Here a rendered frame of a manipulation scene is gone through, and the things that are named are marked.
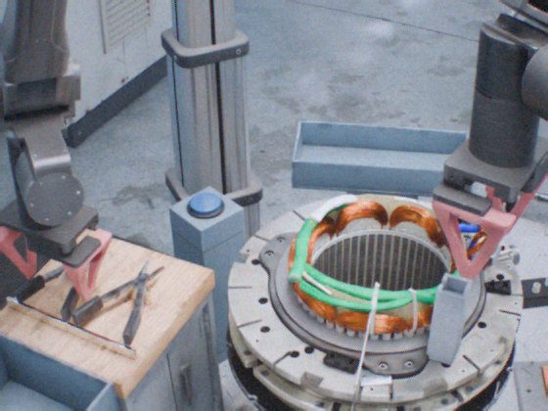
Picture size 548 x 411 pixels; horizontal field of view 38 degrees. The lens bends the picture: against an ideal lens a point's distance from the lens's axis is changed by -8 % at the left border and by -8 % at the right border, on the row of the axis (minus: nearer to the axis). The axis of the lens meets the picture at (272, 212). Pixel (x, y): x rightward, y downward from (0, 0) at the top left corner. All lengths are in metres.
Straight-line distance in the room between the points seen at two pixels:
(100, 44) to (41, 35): 2.52
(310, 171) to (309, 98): 2.33
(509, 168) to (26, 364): 0.56
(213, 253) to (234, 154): 0.23
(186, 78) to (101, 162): 1.97
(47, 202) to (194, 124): 0.52
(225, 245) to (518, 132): 0.57
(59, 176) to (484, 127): 0.37
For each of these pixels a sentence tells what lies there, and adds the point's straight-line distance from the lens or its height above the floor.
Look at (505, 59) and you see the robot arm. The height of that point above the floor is 1.43.
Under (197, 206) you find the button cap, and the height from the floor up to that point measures 1.04.
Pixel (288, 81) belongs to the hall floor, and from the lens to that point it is 3.59.
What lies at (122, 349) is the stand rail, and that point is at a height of 1.07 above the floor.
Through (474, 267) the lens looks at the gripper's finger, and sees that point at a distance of 0.69.
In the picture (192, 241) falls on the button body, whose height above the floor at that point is 1.00.
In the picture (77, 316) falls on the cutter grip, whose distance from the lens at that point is 0.90.
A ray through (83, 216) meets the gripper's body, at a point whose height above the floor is 1.18.
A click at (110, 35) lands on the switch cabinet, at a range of 3.26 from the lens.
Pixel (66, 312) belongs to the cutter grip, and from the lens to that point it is 0.90.
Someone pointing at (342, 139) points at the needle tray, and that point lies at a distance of 1.24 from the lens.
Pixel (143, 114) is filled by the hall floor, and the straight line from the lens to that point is 3.42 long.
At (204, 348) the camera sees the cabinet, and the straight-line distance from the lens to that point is 1.04.
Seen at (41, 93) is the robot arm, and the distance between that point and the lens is 0.78.
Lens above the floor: 1.69
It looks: 37 degrees down
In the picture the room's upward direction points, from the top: 1 degrees counter-clockwise
